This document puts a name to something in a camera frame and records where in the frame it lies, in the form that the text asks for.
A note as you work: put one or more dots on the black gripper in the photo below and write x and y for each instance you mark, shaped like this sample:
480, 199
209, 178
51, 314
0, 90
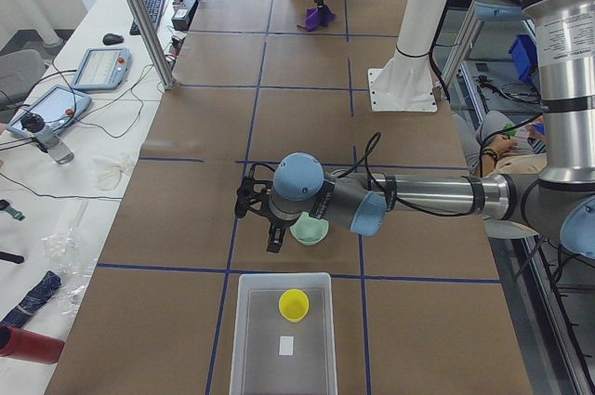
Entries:
278, 223

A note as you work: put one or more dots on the light green bowl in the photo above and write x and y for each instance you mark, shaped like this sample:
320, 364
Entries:
309, 230

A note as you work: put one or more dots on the purple cloth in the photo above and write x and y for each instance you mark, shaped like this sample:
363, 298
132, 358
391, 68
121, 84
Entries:
317, 17

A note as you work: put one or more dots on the yellow plastic cup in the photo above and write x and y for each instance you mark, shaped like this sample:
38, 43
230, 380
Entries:
294, 305

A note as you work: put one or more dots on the white label in box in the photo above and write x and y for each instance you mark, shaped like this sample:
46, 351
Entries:
286, 346

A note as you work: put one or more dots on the black device box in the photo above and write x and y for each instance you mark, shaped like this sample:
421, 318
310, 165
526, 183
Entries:
183, 14

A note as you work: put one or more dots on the black keyboard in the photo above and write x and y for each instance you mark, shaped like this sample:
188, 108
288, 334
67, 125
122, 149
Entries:
155, 10

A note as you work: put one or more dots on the white crumpled cloth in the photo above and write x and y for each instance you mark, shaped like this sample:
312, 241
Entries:
109, 170

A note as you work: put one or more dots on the crumpled clear plastic wrap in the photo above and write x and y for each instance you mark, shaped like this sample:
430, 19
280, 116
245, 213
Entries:
70, 259

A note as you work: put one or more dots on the black computer mouse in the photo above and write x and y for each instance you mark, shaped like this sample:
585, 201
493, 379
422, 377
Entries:
112, 39

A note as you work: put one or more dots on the blue storage bin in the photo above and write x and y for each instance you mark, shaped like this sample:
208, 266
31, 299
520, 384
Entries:
524, 57

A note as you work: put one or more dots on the folded blue umbrella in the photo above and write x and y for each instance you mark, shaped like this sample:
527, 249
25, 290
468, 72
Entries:
34, 300

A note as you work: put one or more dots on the far teach pendant tablet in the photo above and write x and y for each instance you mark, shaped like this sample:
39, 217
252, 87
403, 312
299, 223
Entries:
102, 69

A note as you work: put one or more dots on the teach pendant tablet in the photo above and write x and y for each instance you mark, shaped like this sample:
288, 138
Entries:
102, 69
60, 107

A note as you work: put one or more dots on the seated person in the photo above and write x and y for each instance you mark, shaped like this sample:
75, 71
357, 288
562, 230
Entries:
501, 153

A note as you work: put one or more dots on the near teach pendant tablet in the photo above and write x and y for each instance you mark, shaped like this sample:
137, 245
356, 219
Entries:
60, 107

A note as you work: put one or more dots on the clear water bottle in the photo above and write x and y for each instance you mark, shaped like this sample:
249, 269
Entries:
47, 138

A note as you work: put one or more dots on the green wrist watch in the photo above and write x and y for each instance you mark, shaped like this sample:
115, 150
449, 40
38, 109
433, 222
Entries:
6, 207

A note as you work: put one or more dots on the red bottle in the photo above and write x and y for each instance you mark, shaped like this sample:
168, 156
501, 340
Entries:
28, 346

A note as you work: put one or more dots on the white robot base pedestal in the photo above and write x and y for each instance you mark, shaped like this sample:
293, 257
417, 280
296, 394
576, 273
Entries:
405, 83

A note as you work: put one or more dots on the aluminium frame post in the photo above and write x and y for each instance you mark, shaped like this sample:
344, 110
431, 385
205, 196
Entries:
151, 42

